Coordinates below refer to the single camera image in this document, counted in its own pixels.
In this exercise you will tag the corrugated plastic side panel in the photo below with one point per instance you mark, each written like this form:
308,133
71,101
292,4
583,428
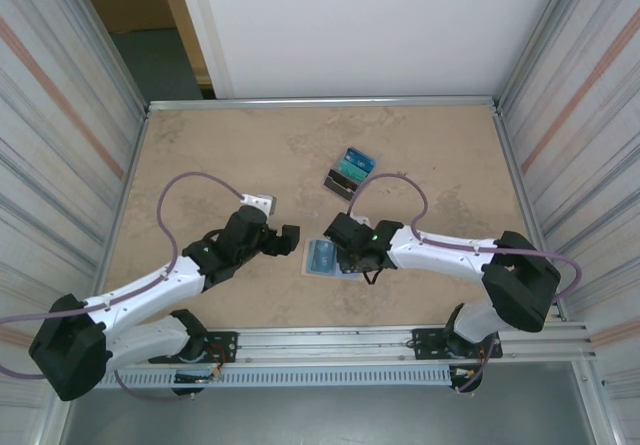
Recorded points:
50,140
590,140

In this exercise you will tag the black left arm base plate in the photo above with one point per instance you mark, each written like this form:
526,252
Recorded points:
225,345

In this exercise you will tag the aluminium table edge rail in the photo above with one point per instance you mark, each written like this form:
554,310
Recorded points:
506,140
325,102

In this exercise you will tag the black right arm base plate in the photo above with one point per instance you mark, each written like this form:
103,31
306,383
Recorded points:
425,342

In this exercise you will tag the black card in box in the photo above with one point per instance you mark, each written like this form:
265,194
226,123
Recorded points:
340,185

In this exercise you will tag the clear plastic card box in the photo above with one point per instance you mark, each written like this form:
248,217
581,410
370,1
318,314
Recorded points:
375,170

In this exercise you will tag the blue card in box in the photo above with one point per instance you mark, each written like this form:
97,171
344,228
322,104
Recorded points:
361,158

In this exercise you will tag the aluminium mounting rail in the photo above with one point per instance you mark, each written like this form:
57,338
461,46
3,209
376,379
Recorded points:
325,340

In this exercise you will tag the beige card holder wallet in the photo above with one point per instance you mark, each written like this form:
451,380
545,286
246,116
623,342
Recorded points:
325,275

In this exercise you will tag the teal card in box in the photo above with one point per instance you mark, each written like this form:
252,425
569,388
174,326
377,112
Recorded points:
354,169

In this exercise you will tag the white door frame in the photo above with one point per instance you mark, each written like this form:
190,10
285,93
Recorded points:
205,25

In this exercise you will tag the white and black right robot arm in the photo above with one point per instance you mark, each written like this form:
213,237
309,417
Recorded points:
440,255

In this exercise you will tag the blue credit card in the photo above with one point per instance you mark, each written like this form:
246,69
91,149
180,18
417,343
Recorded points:
321,256

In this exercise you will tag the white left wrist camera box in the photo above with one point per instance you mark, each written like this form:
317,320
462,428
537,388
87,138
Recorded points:
262,202

